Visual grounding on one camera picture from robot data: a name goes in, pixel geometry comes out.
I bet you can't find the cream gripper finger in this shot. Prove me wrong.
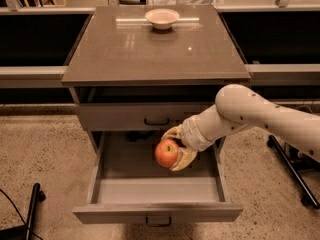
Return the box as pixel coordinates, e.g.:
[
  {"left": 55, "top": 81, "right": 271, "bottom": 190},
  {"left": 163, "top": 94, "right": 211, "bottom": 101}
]
[
  {"left": 170, "top": 147, "right": 197, "bottom": 171},
  {"left": 161, "top": 125, "right": 181, "bottom": 140}
]

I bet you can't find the closed top drawer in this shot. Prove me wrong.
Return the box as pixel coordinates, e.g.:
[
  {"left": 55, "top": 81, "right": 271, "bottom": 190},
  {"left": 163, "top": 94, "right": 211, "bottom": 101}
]
[{"left": 76, "top": 103, "right": 210, "bottom": 131}]

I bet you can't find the grey metal railing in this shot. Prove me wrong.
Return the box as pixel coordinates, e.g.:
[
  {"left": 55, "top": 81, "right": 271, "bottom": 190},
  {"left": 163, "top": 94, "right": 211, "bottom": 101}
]
[{"left": 0, "top": 64, "right": 320, "bottom": 88}]

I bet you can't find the black cable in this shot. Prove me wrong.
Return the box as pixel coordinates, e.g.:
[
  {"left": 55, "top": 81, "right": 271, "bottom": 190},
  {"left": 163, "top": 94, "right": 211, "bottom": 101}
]
[{"left": 0, "top": 188, "right": 44, "bottom": 240}]

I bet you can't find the red apple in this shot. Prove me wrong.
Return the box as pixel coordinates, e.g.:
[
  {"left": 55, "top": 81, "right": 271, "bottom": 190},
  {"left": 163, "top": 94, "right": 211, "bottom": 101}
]
[{"left": 155, "top": 139, "right": 179, "bottom": 168}]

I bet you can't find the grey drawer cabinet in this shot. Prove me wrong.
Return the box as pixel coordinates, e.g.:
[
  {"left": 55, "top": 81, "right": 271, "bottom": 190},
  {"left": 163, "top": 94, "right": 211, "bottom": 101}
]
[{"left": 62, "top": 5, "right": 250, "bottom": 147}]

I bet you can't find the white bowl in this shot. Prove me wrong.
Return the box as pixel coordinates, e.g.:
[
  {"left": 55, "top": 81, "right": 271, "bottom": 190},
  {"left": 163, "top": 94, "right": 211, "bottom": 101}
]
[{"left": 145, "top": 9, "right": 180, "bottom": 30}]

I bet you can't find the black base leg right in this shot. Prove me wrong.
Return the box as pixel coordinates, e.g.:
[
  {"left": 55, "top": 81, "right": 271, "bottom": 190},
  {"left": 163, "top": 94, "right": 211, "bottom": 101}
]
[{"left": 267, "top": 135, "right": 320, "bottom": 210}]

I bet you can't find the black base leg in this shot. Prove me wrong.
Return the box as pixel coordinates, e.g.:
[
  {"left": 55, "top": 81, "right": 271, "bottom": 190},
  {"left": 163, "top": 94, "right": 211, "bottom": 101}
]
[
  {"left": 267, "top": 135, "right": 320, "bottom": 210},
  {"left": 0, "top": 183, "right": 46, "bottom": 240}
]

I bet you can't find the open middle drawer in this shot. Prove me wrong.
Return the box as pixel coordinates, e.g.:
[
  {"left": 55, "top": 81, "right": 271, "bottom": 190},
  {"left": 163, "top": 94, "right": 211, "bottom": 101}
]
[{"left": 74, "top": 132, "right": 243, "bottom": 227}]

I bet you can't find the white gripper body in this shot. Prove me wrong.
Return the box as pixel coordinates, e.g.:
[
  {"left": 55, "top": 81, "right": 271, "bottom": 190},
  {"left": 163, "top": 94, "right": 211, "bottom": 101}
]
[{"left": 180, "top": 115, "right": 214, "bottom": 152}]

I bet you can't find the black base leg left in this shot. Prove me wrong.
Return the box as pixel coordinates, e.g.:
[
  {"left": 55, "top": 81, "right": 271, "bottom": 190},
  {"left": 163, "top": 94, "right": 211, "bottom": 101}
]
[{"left": 0, "top": 183, "right": 46, "bottom": 240}]

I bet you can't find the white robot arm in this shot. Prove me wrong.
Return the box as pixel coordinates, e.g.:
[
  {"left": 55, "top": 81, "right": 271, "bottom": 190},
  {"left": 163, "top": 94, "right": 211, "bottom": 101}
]
[{"left": 163, "top": 84, "right": 320, "bottom": 171}]

